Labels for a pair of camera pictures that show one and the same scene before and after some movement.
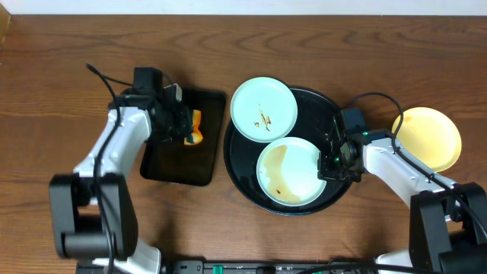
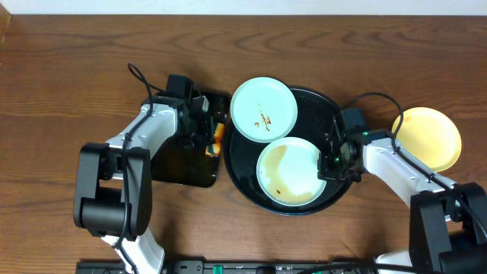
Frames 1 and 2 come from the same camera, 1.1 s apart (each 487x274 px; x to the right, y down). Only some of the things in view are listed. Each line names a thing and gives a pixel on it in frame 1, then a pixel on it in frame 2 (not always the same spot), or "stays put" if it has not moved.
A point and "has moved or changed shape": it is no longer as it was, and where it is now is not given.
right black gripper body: x=336 y=167 stays put
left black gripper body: x=182 y=124 -> x=210 y=124
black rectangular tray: x=176 y=162 stays put
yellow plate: x=430 y=135 stays put
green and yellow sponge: x=195 y=136 has moved or changed shape
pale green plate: x=288 y=172 stays put
